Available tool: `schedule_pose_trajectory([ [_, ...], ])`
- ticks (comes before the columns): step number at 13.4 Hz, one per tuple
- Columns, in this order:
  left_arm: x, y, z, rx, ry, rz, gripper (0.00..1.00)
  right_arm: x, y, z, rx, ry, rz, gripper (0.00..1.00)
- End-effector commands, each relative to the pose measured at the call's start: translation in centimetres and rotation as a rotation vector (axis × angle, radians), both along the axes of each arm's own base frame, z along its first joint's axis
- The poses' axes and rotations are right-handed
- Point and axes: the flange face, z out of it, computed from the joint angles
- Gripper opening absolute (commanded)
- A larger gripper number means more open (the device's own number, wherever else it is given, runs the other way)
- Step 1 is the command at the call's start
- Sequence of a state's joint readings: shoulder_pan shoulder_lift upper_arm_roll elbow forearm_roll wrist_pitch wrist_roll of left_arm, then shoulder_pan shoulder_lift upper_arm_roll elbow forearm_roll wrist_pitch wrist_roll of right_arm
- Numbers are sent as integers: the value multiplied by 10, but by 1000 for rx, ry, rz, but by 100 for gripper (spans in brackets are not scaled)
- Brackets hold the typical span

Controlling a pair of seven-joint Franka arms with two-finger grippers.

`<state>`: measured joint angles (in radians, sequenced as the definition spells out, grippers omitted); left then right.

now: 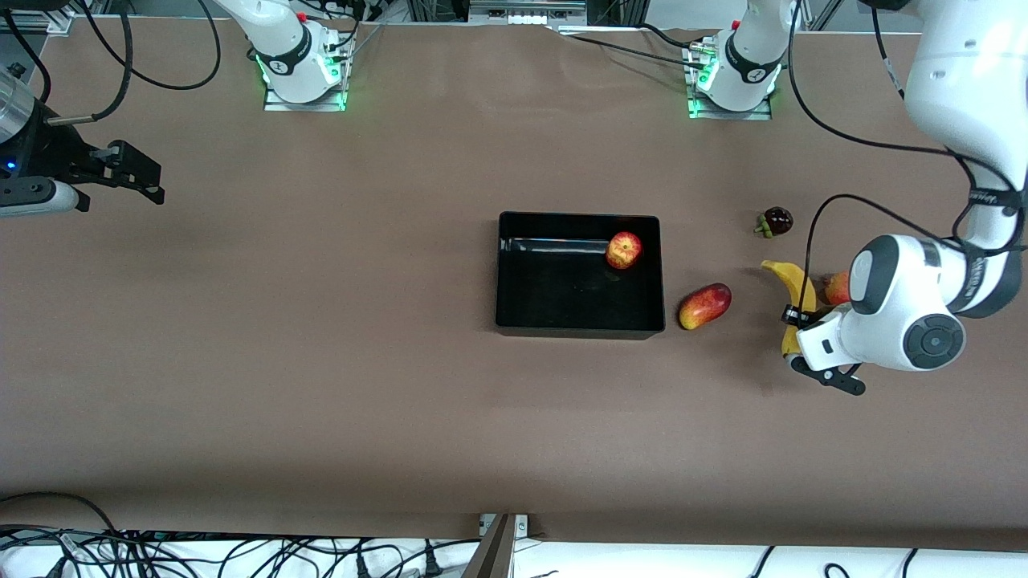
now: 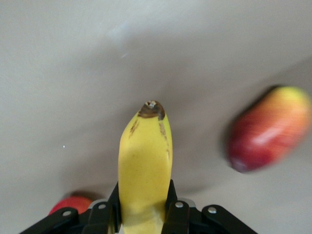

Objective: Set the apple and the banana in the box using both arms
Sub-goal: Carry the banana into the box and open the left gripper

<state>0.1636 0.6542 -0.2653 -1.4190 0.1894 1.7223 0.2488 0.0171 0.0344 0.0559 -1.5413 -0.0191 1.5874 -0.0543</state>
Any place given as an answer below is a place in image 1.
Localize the tangled black cables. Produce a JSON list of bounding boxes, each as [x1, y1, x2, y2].
[[0, 526, 460, 578]]

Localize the long looping black cable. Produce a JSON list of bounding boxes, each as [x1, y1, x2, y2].
[[75, 0, 222, 92]]

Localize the yellow banana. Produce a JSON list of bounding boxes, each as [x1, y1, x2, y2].
[[760, 258, 819, 357]]

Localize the short black arm cable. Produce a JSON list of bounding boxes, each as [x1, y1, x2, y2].
[[0, 11, 51, 106]]

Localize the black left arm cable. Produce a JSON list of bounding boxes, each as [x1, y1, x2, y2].
[[786, 0, 1026, 324]]

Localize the black plastic box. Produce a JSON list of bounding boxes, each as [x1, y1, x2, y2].
[[494, 210, 667, 341]]

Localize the arched black cable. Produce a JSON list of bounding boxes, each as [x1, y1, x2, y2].
[[0, 490, 123, 537]]

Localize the dark grey pole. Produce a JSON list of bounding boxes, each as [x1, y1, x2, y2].
[[460, 514, 516, 578]]

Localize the dark purple mangosteen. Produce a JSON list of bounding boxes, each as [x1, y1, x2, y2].
[[753, 206, 795, 240]]

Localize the grey metal frame block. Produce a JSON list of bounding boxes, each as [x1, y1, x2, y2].
[[468, 0, 589, 27]]

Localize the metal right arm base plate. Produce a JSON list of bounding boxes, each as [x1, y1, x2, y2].
[[263, 76, 349, 113]]

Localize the thin black base cable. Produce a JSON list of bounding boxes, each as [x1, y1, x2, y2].
[[554, 22, 708, 70]]

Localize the red yellow mango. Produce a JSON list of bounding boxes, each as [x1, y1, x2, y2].
[[678, 282, 733, 332]]

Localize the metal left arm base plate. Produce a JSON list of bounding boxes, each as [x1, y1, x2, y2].
[[687, 88, 773, 121]]

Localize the red apple with yellow patch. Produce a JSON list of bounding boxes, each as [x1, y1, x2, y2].
[[605, 230, 644, 271]]

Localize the small metal bracket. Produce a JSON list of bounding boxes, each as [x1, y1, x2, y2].
[[479, 514, 530, 538]]

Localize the black cable with silver plug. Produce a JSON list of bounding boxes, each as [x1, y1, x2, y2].
[[46, 0, 135, 126]]

